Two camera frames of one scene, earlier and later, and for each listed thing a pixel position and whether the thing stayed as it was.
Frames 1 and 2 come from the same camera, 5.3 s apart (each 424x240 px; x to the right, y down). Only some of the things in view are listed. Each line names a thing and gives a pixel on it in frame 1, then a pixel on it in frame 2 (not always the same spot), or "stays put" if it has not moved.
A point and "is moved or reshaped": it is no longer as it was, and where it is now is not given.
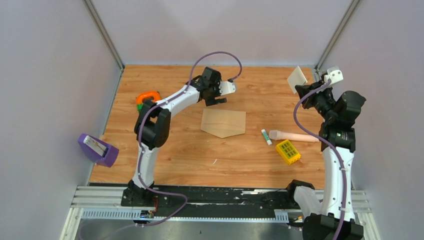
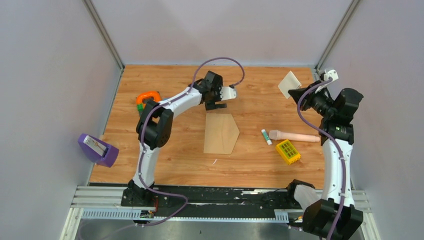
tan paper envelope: x=223 y=123 is moved or reshaped
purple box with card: x=98 y=151 stays put
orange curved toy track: x=140 y=97 stays put
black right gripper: x=307 y=103 stays put
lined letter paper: x=296 y=77 -> x=289 y=82
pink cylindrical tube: x=277 y=135 stays put
